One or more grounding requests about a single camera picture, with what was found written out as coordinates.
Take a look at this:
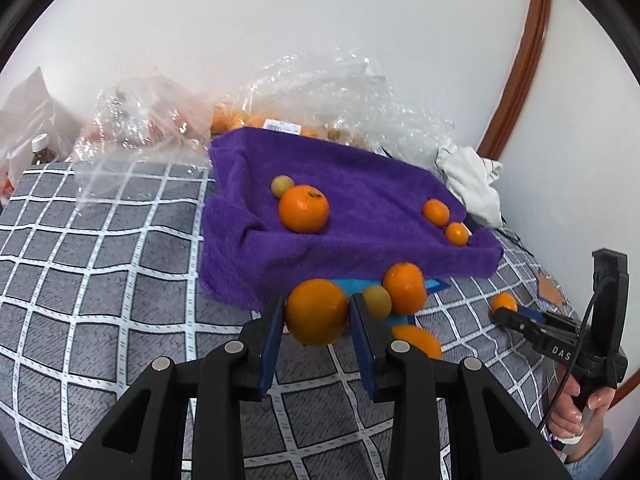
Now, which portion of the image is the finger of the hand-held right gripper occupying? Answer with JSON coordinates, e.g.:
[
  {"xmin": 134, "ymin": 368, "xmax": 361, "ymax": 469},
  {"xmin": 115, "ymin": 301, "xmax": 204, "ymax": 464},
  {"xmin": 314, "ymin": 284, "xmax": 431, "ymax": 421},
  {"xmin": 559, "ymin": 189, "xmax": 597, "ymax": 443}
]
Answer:
[
  {"xmin": 488, "ymin": 307, "xmax": 577, "ymax": 362},
  {"xmin": 517, "ymin": 309, "xmax": 583, "ymax": 336}
]

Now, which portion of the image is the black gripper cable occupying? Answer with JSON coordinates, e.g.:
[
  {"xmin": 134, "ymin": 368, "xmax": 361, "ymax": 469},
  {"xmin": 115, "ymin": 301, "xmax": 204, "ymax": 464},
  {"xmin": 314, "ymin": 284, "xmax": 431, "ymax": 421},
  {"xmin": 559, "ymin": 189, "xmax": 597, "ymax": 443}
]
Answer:
[{"xmin": 536, "ymin": 274, "xmax": 622, "ymax": 431}]

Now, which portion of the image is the clear bag of oranges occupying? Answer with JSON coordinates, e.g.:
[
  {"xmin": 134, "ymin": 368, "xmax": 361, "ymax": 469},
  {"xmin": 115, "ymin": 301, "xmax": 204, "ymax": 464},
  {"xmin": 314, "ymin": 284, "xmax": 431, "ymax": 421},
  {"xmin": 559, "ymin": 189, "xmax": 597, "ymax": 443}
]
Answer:
[{"xmin": 75, "ymin": 76, "xmax": 263, "ymax": 196}]

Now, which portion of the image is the person's right hand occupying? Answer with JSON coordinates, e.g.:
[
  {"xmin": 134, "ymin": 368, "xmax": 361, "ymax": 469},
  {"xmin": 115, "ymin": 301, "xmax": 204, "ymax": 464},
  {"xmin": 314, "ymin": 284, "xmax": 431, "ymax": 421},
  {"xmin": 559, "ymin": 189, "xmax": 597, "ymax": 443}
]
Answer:
[{"xmin": 542, "ymin": 375, "xmax": 614, "ymax": 466}]

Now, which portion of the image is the dark bottle with white cap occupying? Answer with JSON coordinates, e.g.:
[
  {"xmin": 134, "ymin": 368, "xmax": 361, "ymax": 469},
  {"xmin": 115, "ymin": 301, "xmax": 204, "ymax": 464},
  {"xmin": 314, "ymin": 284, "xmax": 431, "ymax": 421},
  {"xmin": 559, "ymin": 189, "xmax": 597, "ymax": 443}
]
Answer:
[{"xmin": 30, "ymin": 133, "xmax": 57, "ymax": 167}]

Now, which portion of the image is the grey checked blanket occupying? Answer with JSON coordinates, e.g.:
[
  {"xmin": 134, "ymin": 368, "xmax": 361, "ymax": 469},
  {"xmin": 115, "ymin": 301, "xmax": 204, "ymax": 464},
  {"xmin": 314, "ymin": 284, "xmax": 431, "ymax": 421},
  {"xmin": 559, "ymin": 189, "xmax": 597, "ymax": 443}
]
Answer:
[{"xmin": 0, "ymin": 160, "xmax": 583, "ymax": 480}]

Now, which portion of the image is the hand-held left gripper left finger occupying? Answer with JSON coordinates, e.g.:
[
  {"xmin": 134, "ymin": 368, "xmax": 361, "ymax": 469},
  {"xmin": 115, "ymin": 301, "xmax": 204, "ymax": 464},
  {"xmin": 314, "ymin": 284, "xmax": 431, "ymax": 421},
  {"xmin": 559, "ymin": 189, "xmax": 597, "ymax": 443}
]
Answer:
[{"xmin": 57, "ymin": 296, "xmax": 287, "ymax": 480}]

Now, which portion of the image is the blue tray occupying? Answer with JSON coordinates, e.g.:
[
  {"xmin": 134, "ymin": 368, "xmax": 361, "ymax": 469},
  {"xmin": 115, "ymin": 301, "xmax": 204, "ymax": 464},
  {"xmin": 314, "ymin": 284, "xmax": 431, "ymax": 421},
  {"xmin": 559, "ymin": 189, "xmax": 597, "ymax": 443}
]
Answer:
[{"xmin": 330, "ymin": 275, "xmax": 452, "ymax": 329}]

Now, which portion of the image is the crumpled clear plastic bag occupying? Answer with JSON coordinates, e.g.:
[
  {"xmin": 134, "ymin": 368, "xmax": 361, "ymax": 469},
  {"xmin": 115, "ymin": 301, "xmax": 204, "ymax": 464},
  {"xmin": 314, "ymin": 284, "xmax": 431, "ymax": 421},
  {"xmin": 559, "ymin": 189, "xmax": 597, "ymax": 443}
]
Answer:
[{"xmin": 239, "ymin": 50, "xmax": 457, "ymax": 173}]

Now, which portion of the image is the purple towel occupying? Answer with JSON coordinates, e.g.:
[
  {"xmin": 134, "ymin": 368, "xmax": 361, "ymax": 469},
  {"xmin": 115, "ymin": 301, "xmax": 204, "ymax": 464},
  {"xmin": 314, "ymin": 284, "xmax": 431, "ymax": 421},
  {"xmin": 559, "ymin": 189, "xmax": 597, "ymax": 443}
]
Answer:
[{"xmin": 197, "ymin": 127, "xmax": 504, "ymax": 311}]

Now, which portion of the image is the person's right forearm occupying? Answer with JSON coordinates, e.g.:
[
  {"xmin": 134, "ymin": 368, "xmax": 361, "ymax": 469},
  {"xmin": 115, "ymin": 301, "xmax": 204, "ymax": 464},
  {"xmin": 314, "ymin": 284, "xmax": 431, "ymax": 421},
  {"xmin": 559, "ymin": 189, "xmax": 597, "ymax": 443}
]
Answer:
[{"xmin": 567, "ymin": 427, "xmax": 617, "ymax": 480}]

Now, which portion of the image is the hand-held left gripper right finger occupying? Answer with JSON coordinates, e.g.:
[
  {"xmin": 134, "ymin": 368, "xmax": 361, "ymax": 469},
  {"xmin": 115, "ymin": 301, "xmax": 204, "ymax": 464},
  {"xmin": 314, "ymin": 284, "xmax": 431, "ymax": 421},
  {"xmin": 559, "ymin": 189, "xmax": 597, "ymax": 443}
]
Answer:
[{"xmin": 348, "ymin": 292, "xmax": 574, "ymax": 480}]

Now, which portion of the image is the yellow-green round fruit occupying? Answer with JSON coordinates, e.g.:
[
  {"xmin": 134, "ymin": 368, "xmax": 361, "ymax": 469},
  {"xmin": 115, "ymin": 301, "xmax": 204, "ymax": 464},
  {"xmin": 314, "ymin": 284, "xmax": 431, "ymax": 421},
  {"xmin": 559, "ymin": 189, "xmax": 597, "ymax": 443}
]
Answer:
[
  {"xmin": 270, "ymin": 174, "xmax": 296, "ymax": 198},
  {"xmin": 361, "ymin": 285, "xmax": 392, "ymax": 320}
]

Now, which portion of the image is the brown wooden door frame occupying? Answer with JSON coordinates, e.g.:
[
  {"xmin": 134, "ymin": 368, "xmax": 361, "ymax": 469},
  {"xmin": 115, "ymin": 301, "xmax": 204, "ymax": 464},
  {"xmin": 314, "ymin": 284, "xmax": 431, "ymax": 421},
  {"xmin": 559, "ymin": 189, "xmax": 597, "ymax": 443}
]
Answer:
[{"xmin": 476, "ymin": 0, "xmax": 554, "ymax": 162}]

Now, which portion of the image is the small orange mandarin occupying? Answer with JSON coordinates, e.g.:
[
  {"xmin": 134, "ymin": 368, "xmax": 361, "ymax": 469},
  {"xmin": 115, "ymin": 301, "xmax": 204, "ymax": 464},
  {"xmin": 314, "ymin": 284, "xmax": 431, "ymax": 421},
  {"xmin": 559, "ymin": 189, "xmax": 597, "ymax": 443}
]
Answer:
[
  {"xmin": 489, "ymin": 292, "xmax": 519, "ymax": 314},
  {"xmin": 444, "ymin": 221, "xmax": 471, "ymax": 247},
  {"xmin": 422, "ymin": 198, "xmax": 451, "ymax": 227}
]

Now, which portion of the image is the white plastic bag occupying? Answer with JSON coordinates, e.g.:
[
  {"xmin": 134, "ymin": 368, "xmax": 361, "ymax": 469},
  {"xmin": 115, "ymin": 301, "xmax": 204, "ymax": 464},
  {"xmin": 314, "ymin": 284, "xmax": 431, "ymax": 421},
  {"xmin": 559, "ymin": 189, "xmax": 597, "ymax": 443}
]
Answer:
[{"xmin": 0, "ymin": 67, "xmax": 83, "ymax": 201}]

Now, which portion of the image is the white cloth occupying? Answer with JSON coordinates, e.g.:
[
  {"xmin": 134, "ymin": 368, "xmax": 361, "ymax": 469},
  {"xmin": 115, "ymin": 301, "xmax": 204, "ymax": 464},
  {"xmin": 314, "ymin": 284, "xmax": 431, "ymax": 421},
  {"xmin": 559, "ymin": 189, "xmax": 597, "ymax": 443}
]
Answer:
[{"xmin": 435, "ymin": 139, "xmax": 504, "ymax": 229}]

